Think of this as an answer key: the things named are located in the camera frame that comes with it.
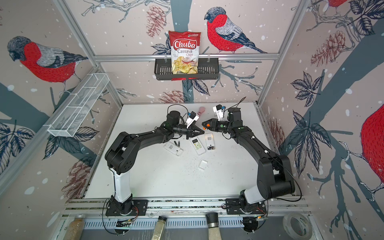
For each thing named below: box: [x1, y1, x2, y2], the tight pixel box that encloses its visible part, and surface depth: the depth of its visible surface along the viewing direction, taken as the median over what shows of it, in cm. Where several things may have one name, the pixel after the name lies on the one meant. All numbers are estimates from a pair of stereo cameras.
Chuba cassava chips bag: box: [168, 30, 202, 75], surface depth 86 cm
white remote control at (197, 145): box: [189, 136, 207, 156], surface depth 97 cm
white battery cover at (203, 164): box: [198, 159, 208, 170], surface depth 90 cm
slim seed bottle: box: [151, 216, 168, 240], surface depth 67 cm
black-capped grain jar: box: [205, 212, 223, 240], surface depth 67 cm
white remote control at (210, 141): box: [204, 132, 216, 150], surface depth 100 cm
